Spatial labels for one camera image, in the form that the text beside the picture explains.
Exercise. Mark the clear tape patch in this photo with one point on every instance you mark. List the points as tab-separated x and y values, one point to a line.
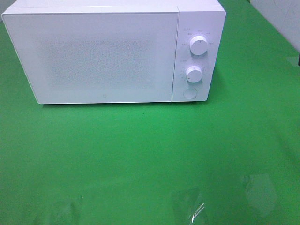
260	192
189	207

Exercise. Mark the white microwave oven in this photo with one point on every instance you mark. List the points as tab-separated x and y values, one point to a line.
195	17

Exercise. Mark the white microwave door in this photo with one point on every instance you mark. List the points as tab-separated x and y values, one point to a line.
96	58

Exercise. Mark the white round knob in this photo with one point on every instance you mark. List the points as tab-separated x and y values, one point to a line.
198	45
194	74

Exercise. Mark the round white door button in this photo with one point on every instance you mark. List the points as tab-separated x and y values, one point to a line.
190	93

